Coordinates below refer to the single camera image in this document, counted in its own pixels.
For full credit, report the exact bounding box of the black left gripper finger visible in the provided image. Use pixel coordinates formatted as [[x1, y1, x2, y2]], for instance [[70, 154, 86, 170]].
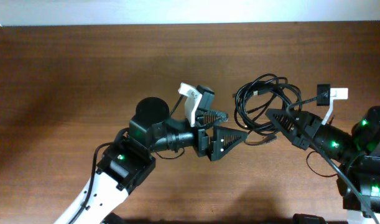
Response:
[[211, 126, 248, 156], [202, 110, 228, 124]]

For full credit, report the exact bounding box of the thick black cable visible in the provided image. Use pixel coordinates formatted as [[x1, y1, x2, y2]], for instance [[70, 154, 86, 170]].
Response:
[[233, 73, 302, 136]]

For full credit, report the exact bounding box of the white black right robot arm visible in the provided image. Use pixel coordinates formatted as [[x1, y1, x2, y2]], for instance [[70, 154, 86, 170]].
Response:
[[266, 106, 380, 219]]

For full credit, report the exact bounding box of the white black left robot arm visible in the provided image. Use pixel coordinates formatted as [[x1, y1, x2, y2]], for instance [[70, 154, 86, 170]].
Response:
[[56, 97, 248, 223]]

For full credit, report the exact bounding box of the black right camera cable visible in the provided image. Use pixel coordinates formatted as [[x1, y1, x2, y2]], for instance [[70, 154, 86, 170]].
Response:
[[285, 93, 380, 224]]

